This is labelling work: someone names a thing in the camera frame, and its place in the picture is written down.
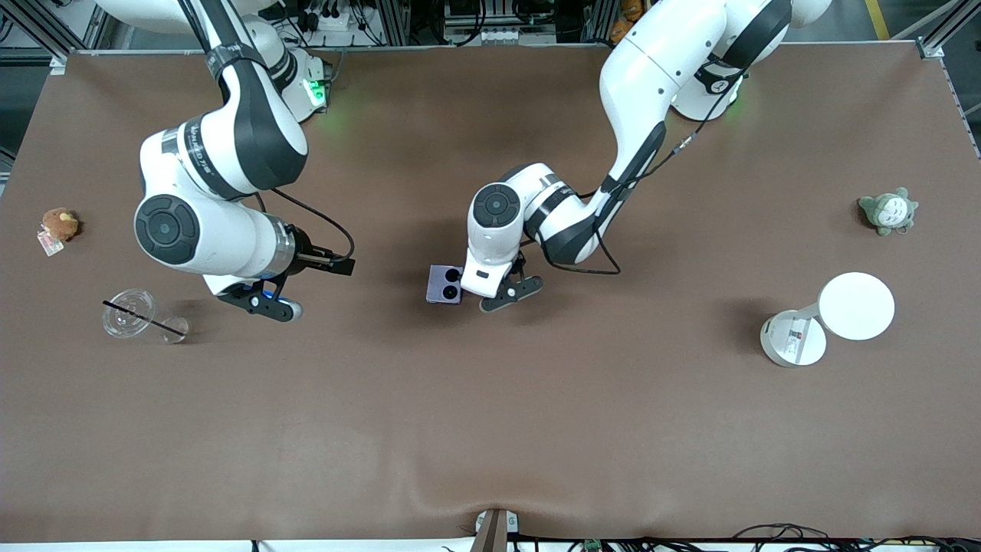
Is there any clear plastic cup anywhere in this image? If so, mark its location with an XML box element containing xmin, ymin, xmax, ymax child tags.
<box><xmin>102</xmin><ymin>287</ymin><xmax>190</xmax><ymax>344</ymax></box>

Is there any black drinking straw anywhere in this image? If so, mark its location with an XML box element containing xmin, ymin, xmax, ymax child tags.
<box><xmin>102</xmin><ymin>301</ymin><xmax>187</xmax><ymax>338</ymax></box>

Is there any brown table cover sheet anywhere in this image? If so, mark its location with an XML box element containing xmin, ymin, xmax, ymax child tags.
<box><xmin>0</xmin><ymin>42</ymin><xmax>981</xmax><ymax>544</ymax></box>

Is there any brown plush toy with tag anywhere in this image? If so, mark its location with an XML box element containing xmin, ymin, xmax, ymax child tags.
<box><xmin>36</xmin><ymin>207</ymin><xmax>80</xmax><ymax>258</ymax></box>

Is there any dark equipment box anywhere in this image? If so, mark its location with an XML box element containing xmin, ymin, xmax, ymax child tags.
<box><xmin>441</xmin><ymin>0</ymin><xmax>556</xmax><ymax>45</ymax></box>

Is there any grey totoro plush keychain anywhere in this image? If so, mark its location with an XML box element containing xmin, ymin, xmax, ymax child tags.
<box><xmin>857</xmin><ymin>187</ymin><xmax>919</xmax><ymax>237</ymax></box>

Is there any lilac flip phone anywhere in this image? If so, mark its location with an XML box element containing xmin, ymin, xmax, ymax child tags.
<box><xmin>426</xmin><ymin>264</ymin><xmax>464</xmax><ymax>305</ymax></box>

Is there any aluminium frame strut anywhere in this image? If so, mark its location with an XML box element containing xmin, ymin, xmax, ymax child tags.
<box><xmin>916</xmin><ymin>0</ymin><xmax>981</xmax><ymax>59</ymax></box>
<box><xmin>0</xmin><ymin>0</ymin><xmax>77</xmax><ymax>76</ymax></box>

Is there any bag of orange snacks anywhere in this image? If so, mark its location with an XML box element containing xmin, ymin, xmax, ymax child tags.
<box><xmin>611</xmin><ymin>0</ymin><xmax>646</xmax><ymax>44</ymax></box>

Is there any grey table edge camera mount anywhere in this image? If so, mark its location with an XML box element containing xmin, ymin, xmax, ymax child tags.
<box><xmin>469</xmin><ymin>508</ymin><xmax>520</xmax><ymax>552</ymax></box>

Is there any black floor cable bundle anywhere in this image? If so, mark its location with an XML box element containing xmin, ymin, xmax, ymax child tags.
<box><xmin>732</xmin><ymin>523</ymin><xmax>981</xmax><ymax>552</ymax></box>

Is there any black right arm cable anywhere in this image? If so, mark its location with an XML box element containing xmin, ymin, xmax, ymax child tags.
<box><xmin>253</xmin><ymin>187</ymin><xmax>356</xmax><ymax>261</ymax></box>

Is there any white round desk lamp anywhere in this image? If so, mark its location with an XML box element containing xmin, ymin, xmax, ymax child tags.
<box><xmin>759</xmin><ymin>271</ymin><xmax>896</xmax><ymax>368</ymax></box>

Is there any white power strip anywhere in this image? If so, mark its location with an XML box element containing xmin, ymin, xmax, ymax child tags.
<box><xmin>297</xmin><ymin>0</ymin><xmax>361</xmax><ymax>33</ymax></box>

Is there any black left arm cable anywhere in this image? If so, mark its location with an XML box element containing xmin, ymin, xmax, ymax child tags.
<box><xmin>529</xmin><ymin>65</ymin><xmax>748</xmax><ymax>276</ymax></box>

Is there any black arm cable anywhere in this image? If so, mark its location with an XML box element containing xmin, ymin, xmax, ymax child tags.
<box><xmin>253</xmin><ymin>187</ymin><xmax>356</xmax><ymax>261</ymax></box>
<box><xmin>529</xmin><ymin>65</ymin><xmax>748</xmax><ymax>276</ymax></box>

